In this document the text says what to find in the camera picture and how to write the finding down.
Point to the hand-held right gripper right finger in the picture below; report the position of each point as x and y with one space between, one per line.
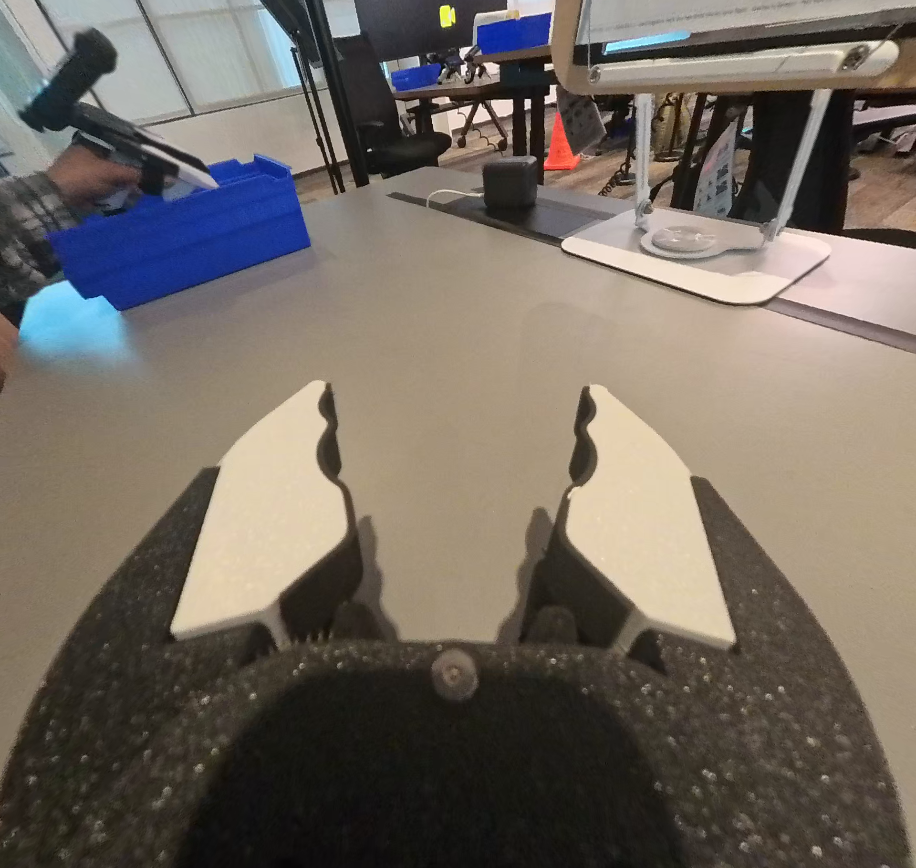
637 524

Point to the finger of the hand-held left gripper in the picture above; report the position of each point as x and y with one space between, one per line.
190 175

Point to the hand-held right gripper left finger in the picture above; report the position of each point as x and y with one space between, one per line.
265 524

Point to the blue plastic bin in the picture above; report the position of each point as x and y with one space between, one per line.
186 245

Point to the person's left forearm plaid sleeve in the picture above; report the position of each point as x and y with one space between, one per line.
28 231

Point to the person's left hand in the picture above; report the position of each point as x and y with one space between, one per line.
86 177

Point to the black vertical pole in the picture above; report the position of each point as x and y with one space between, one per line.
329 59

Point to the small black monitor on tripod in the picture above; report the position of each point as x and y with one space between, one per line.
286 9

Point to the black office chair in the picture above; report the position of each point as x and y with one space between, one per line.
372 102

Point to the small blue storage bin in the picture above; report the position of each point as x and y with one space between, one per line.
413 78

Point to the white monitor stand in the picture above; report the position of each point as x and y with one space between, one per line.
715 267

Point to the wooden background desk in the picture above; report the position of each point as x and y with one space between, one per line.
465 88

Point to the black cube device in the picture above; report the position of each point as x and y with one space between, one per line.
509 184

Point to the blue storage bin on desk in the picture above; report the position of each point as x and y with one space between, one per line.
515 34

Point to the orange traffic cone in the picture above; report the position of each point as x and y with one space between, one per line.
562 149

